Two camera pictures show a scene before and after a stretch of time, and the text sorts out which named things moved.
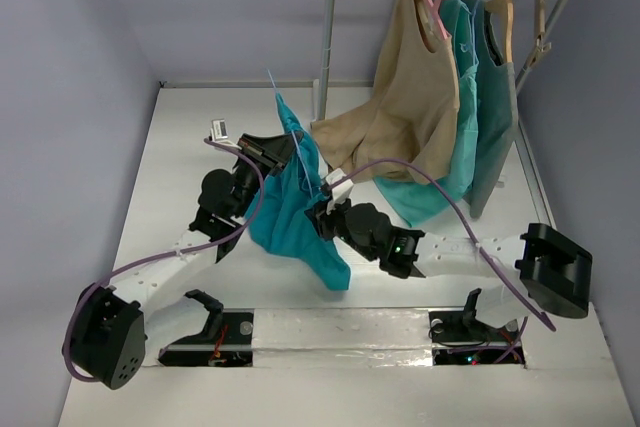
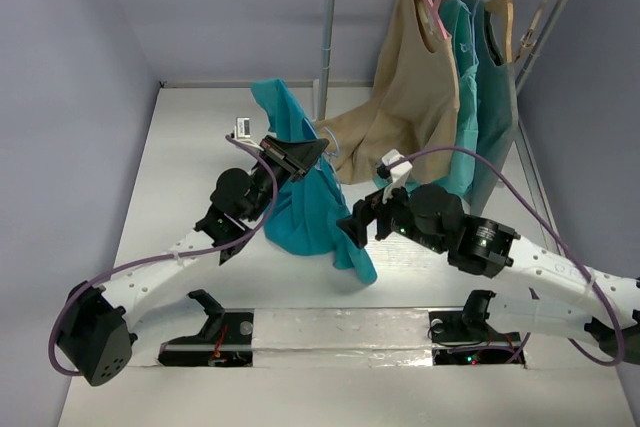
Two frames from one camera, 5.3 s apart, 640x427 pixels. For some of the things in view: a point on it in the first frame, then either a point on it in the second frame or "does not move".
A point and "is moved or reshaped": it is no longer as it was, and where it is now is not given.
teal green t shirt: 412,202 does not move
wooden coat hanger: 503,2 does not move
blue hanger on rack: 473,37 does not move
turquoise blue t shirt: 280,223 is moved or reshaped
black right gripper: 323,213 → 365,217
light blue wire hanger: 299,155 → 337,144
